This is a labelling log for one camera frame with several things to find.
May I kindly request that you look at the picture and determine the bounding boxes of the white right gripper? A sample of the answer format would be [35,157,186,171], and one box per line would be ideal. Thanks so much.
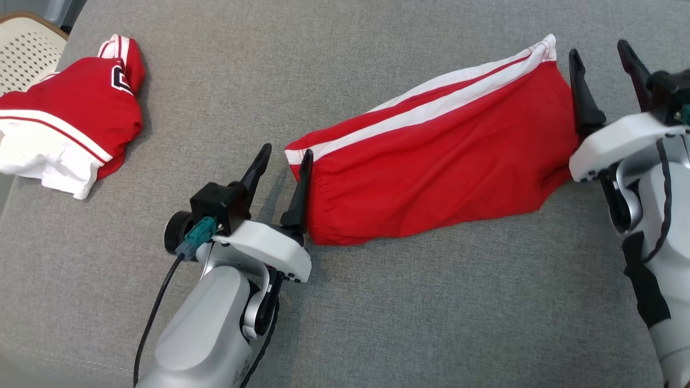
[568,39,690,183]

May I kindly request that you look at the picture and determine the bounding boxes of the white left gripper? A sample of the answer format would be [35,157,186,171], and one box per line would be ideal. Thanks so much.
[215,143,314,283]

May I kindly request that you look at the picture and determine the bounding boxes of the red shorts white stripes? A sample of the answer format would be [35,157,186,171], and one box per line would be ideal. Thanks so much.
[284,34,581,247]

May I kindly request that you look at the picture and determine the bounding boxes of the red white numbered jersey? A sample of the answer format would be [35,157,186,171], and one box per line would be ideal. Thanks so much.
[0,34,146,200]

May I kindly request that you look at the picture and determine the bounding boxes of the cream perforated laundry basket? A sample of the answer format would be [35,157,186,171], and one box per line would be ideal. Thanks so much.
[0,12,70,98]

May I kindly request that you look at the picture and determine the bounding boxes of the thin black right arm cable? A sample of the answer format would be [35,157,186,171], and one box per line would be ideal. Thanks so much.
[641,137,673,265]

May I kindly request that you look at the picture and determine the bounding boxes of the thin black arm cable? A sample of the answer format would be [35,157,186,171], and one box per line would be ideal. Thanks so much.
[236,299,281,388]
[641,137,673,265]

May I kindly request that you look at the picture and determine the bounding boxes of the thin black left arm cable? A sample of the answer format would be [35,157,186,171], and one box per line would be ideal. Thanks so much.
[236,299,281,388]

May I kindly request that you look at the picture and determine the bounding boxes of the left camera teal-plug cable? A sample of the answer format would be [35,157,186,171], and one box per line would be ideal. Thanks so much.
[133,217,218,388]

